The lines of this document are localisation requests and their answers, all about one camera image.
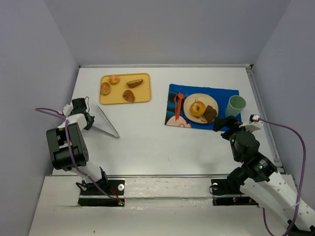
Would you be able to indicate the orange plastic fork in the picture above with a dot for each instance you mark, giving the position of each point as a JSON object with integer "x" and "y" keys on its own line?
{"x": 179, "y": 101}

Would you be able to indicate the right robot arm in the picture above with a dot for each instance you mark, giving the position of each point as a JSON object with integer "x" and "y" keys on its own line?
{"x": 259, "y": 178}

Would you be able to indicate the green plastic cup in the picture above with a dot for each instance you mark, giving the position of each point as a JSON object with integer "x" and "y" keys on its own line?
{"x": 235, "y": 106}

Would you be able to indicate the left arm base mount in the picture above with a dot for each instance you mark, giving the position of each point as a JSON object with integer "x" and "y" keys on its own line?
{"x": 112, "y": 194}

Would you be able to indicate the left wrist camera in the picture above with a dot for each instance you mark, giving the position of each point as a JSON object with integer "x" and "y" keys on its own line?
{"x": 67, "y": 109}

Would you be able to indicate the beige patterned plate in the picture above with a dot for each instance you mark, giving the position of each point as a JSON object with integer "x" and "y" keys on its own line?
{"x": 205, "y": 99}

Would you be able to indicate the yellow plastic tray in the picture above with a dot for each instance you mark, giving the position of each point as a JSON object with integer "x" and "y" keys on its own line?
{"x": 141, "y": 92}

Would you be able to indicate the orange plastic spoon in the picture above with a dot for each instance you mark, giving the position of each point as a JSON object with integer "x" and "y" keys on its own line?
{"x": 176, "y": 106}

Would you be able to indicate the blue printed placemat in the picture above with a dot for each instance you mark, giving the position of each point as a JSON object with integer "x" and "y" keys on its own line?
{"x": 221, "y": 96}

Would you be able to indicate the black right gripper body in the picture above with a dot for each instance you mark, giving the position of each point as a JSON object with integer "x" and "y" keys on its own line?
{"x": 228, "y": 125}

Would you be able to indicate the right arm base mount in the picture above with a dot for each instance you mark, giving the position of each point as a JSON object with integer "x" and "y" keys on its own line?
{"x": 224, "y": 196}

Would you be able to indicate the brown bread wedge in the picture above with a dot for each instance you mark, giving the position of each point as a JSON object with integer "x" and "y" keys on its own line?
{"x": 134, "y": 83}

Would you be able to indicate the brown chocolate croissant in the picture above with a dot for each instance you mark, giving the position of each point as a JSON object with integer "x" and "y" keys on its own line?
{"x": 210, "y": 114}

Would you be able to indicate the sugared round bun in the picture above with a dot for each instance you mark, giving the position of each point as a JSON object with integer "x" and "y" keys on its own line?
{"x": 105, "y": 88}

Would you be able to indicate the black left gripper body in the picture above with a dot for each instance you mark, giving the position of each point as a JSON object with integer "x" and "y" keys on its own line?
{"x": 89, "y": 120}

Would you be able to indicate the metal serving tongs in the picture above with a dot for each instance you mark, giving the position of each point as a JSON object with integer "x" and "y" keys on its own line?
{"x": 101, "y": 121}

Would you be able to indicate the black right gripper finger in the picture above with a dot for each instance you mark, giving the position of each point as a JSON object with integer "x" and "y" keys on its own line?
{"x": 219, "y": 123}
{"x": 231, "y": 122}

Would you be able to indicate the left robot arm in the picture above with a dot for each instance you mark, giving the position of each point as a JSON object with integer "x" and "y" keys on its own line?
{"x": 67, "y": 148}

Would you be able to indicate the small brown bread roll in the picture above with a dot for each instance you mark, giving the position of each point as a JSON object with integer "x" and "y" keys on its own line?
{"x": 128, "y": 96}

